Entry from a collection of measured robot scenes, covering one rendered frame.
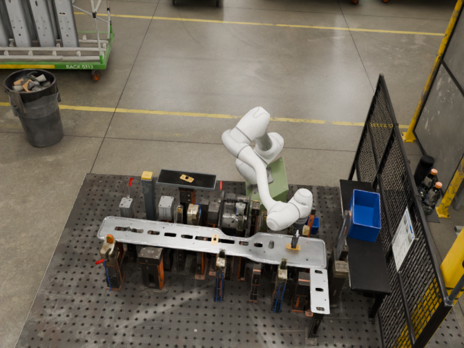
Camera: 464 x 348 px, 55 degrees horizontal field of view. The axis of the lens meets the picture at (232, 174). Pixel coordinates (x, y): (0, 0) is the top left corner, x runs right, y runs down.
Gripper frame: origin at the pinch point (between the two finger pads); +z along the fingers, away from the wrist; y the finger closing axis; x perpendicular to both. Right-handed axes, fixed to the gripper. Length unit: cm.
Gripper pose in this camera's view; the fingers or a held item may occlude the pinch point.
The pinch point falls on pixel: (293, 242)
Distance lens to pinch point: 267.1
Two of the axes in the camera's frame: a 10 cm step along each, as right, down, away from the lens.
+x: 9.9, 1.0, -0.5
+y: -1.1, 6.6, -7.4
